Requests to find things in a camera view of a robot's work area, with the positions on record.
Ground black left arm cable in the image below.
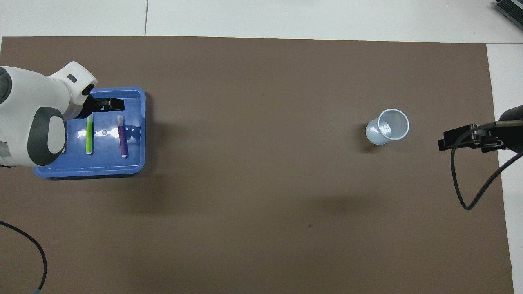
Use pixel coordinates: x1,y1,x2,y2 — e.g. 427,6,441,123
0,220,48,294

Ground purple pen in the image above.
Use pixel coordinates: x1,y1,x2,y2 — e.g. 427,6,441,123
117,115,129,158

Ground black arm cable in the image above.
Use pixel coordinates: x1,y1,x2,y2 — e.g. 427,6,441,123
0,220,48,294
450,121,523,211

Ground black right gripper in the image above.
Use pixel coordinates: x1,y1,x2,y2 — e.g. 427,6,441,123
438,105,523,154

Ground blue plastic tray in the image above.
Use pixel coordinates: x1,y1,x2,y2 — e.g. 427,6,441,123
32,87,146,179

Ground green pen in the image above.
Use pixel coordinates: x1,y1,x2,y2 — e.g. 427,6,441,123
85,114,94,155

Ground translucent plastic cup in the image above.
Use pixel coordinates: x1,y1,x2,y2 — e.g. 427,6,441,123
365,108,410,146

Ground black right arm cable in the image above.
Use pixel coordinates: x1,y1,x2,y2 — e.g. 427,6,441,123
450,121,523,211

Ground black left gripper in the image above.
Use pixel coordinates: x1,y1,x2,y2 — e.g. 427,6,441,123
73,90,125,121

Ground brown table mat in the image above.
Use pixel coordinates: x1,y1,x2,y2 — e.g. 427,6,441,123
0,36,514,294

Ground grey ribbed device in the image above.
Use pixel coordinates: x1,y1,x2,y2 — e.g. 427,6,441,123
494,0,523,25

